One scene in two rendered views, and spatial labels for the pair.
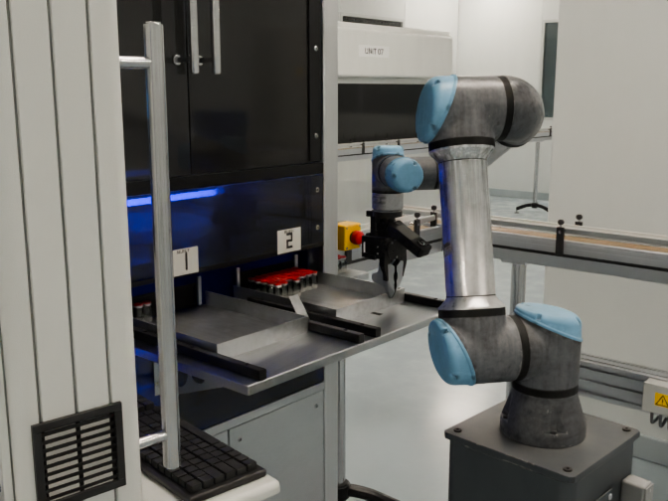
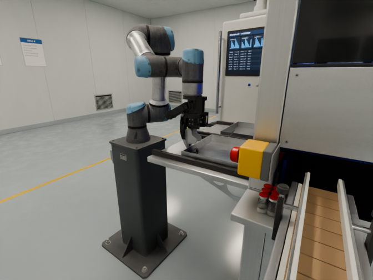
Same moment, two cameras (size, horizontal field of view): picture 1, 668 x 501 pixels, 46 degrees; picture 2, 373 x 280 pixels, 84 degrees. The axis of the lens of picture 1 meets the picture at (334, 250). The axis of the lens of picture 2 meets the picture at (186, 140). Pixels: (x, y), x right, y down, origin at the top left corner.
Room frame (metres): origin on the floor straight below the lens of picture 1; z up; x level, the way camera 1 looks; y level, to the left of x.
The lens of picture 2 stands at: (2.63, -0.26, 1.19)
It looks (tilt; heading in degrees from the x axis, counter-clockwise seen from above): 18 degrees down; 171
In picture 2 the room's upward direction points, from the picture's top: straight up
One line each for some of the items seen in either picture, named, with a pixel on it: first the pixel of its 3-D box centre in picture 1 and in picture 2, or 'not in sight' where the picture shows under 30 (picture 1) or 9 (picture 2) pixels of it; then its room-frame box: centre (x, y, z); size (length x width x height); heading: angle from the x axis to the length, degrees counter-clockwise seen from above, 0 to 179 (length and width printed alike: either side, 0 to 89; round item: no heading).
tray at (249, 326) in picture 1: (211, 322); (261, 133); (1.68, 0.27, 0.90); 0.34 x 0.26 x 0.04; 49
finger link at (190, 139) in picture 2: (389, 276); (190, 139); (1.89, -0.14, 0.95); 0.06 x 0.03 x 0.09; 49
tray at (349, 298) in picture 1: (318, 293); (236, 153); (1.93, 0.04, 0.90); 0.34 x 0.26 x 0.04; 49
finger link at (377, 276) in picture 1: (382, 279); (194, 138); (1.87, -0.12, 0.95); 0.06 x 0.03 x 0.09; 49
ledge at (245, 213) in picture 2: (336, 275); (267, 211); (2.24, -0.01, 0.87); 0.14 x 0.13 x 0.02; 49
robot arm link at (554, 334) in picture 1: (543, 343); (137, 113); (1.35, -0.37, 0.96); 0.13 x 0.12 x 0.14; 102
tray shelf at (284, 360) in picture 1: (288, 323); (236, 145); (1.76, 0.10, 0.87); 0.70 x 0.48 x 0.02; 139
